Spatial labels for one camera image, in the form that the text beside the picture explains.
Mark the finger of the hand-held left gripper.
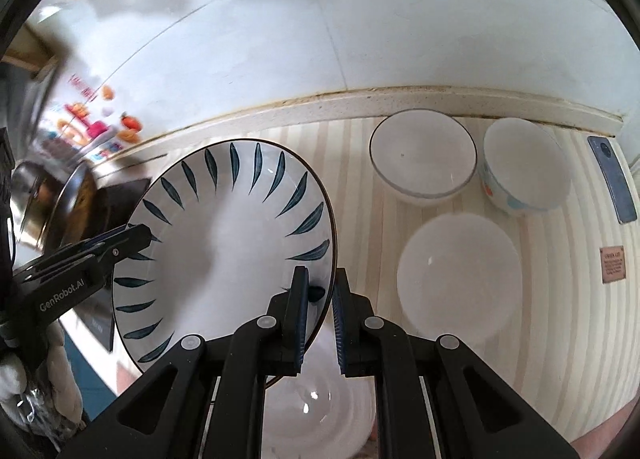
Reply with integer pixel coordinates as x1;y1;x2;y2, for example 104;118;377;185
90;245;157;285
14;223;154;276

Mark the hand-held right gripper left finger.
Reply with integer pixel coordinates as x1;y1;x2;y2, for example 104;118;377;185
57;266;311;459

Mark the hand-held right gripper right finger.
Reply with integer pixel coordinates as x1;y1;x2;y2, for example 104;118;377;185
332;267;577;459

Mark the white plate blue leaf pattern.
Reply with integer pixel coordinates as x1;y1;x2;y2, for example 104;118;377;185
111;138;338;386

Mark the person's left hand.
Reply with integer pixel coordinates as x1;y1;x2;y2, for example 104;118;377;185
0;323;85;426

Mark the dark wok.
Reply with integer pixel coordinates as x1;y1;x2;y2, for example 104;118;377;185
44;162;102;252

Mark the clear glass bowl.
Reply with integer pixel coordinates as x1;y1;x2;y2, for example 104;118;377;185
260;319;378;459

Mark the steel pot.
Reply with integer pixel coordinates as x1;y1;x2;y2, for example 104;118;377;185
9;162;63;250

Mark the plain white plate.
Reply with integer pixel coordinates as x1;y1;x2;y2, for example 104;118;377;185
396;212;523;346

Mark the striped beige counter mat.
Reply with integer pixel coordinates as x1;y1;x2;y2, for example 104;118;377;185
142;115;640;459

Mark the white bowl dark rim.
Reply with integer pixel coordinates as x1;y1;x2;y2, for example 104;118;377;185
369;109;478;206

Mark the white bowl blue orange print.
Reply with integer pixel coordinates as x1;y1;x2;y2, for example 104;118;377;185
477;116;572;217

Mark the brown label card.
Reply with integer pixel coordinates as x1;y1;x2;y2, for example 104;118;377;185
600;245;626;284

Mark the blue grey smartphone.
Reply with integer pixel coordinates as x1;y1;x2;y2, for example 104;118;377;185
586;135;639;225

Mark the colourful wall sticker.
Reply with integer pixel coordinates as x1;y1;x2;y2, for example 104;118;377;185
42;73;145;164

